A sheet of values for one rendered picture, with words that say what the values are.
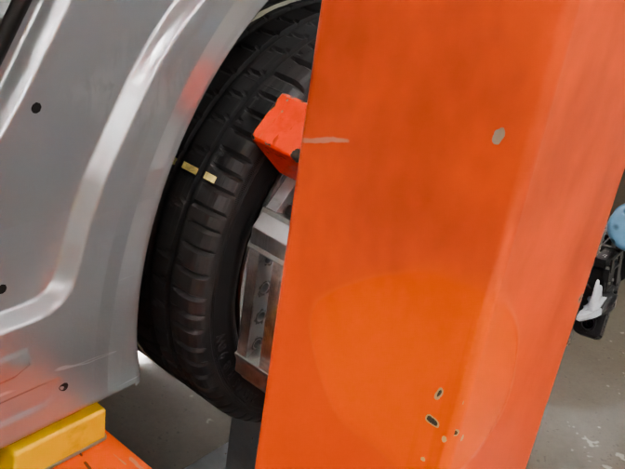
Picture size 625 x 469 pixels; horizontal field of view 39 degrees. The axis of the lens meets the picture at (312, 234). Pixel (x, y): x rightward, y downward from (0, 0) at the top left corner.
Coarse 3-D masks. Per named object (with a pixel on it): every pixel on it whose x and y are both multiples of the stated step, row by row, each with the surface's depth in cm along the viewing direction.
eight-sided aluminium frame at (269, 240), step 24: (288, 192) 111; (264, 216) 111; (288, 216) 111; (264, 240) 110; (264, 264) 113; (264, 288) 116; (264, 312) 118; (240, 336) 118; (264, 336) 115; (240, 360) 120; (264, 360) 116; (264, 384) 118
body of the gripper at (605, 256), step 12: (600, 252) 141; (612, 252) 141; (624, 252) 146; (600, 264) 139; (612, 264) 138; (624, 264) 147; (600, 276) 140; (612, 276) 141; (624, 276) 148; (588, 288) 141; (612, 288) 141
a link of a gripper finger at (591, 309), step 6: (594, 288) 134; (600, 288) 137; (594, 294) 134; (600, 294) 138; (588, 300) 138; (594, 300) 135; (600, 300) 138; (588, 306) 136; (594, 306) 135; (600, 306) 136; (582, 312) 134; (588, 312) 134; (594, 312) 135; (600, 312) 136; (576, 318) 133; (582, 318) 133; (588, 318) 134
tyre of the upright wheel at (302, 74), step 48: (240, 48) 118; (288, 48) 116; (240, 96) 113; (192, 144) 114; (240, 144) 110; (192, 192) 112; (240, 192) 110; (192, 240) 111; (240, 240) 114; (144, 288) 120; (192, 288) 113; (144, 336) 127; (192, 336) 116; (192, 384) 127; (240, 384) 128
